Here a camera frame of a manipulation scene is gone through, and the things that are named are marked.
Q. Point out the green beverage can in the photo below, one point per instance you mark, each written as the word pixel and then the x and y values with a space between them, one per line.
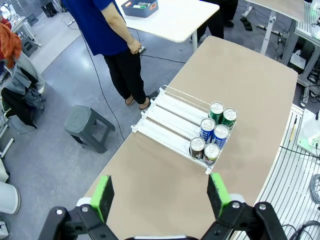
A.
pixel 138 6
pixel 230 119
pixel 216 111

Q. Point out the beige desk with white legs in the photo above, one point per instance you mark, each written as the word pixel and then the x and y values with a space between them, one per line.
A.
pixel 275 7

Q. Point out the white cylindrical air purifier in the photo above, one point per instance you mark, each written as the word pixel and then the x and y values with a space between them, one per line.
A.
pixel 8 197

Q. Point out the large white table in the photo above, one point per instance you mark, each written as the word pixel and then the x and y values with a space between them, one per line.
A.
pixel 175 20

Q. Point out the bystander in black trousers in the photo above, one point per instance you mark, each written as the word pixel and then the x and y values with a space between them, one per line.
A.
pixel 220 17

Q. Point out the blue beverage can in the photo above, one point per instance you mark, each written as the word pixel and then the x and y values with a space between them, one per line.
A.
pixel 207 130
pixel 220 138

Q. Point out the aluminium profile frame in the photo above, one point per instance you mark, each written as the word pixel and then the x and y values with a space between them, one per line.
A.
pixel 306 32

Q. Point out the grey clothes on chair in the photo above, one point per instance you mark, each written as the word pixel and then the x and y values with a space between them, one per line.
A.
pixel 27 75

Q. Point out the black jacket on chair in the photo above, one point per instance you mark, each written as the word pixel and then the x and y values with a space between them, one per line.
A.
pixel 20 107

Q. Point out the person's left forearm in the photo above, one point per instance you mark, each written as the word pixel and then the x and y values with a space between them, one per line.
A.
pixel 117 21

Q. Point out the person's black trousers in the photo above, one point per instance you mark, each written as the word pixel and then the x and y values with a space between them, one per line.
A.
pixel 125 75

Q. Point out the metal chair frame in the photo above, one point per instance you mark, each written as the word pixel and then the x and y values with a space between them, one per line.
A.
pixel 22 130

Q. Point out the grey plastic stool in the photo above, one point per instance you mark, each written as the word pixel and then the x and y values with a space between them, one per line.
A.
pixel 87 122

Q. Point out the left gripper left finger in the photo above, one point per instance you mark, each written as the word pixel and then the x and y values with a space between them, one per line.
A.
pixel 103 197

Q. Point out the clear acrylic can rack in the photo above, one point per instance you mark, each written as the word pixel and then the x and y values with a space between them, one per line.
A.
pixel 172 117

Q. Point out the black beverage can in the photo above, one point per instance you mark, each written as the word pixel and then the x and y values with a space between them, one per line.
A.
pixel 144 4
pixel 197 149
pixel 211 155

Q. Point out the yellow black hand tool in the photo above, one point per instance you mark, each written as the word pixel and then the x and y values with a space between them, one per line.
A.
pixel 293 131

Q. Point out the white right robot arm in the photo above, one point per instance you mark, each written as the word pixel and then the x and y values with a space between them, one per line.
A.
pixel 310 130

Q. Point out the person in blue shirt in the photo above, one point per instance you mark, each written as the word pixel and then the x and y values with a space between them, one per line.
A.
pixel 92 25

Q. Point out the person's left hand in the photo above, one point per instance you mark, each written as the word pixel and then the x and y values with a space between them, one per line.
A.
pixel 135 46

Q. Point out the orange red cloth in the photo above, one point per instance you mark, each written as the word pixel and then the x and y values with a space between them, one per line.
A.
pixel 10 45

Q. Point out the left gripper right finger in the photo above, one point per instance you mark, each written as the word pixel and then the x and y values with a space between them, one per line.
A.
pixel 217 195

